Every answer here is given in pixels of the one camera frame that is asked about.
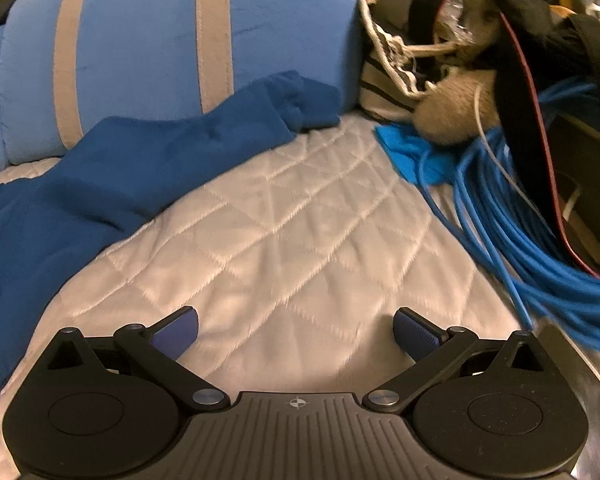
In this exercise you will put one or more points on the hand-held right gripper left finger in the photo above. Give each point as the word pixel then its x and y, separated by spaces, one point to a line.
pixel 177 336

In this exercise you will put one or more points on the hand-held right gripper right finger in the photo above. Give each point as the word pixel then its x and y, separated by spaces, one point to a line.
pixel 417 333

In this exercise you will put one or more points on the blue sweatshirt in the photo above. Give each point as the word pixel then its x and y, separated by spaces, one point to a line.
pixel 105 170

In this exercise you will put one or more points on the grey quilted bed mattress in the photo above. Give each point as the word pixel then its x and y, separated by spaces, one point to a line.
pixel 305 240

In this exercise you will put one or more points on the light blue cloth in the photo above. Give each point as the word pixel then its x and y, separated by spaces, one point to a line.
pixel 405 152

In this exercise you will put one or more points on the brown box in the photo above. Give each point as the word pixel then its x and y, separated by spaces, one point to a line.
pixel 580 185

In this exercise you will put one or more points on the tan plush toy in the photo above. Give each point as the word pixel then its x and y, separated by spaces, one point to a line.
pixel 450 110

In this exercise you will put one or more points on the beige teddy bear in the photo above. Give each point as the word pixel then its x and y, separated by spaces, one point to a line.
pixel 480 17

